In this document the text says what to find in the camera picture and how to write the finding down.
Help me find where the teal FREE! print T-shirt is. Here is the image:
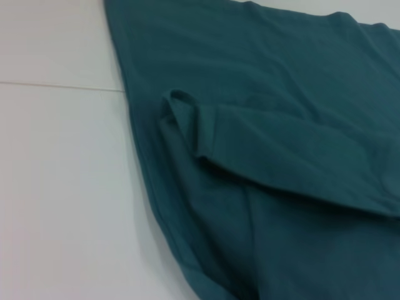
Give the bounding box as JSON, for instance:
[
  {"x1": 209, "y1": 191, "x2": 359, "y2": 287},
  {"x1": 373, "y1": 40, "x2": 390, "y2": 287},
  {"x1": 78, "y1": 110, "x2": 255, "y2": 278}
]
[{"x1": 102, "y1": 0, "x2": 400, "y2": 300}]

